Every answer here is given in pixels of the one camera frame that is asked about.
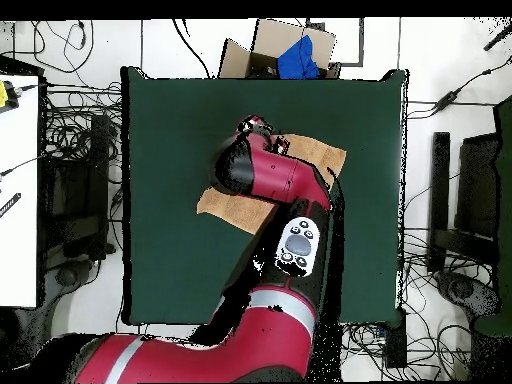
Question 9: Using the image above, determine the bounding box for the tan terry towel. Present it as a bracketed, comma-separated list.
[195, 133, 348, 236]

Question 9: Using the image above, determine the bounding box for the black flat strip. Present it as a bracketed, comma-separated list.
[0, 192, 22, 219]

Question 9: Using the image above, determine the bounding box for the blue garment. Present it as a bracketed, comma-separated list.
[276, 34, 321, 80]

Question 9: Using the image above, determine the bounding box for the open cardboard box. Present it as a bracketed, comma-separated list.
[218, 18, 342, 80]

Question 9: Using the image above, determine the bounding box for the dark green table cloth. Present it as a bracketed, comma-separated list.
[120, 65, 410, 327]
[473, 95, 512, 338]

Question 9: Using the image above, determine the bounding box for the black equipment stand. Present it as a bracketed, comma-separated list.
[37, 113, 117, 265]
[426, 131, 501, 275]

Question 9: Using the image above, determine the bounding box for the black chair base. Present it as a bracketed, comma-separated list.
[433, 269, 501, 321]
[51, 259, 94, 289]

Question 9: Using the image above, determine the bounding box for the yellow and black tool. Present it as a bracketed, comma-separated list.
[0, 79, 20, 114]

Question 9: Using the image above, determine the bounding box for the black rod-shaped object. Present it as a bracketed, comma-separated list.
[482, 21, 512, 52]

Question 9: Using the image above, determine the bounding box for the white desk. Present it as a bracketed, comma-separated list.
[0, 73, 40, 308]

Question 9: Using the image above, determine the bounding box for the black looped cable with plug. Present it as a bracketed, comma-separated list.
[31, 19, 95, 75]

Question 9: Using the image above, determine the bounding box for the black cable with adapter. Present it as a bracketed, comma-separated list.
[406, 53, 512, 120]

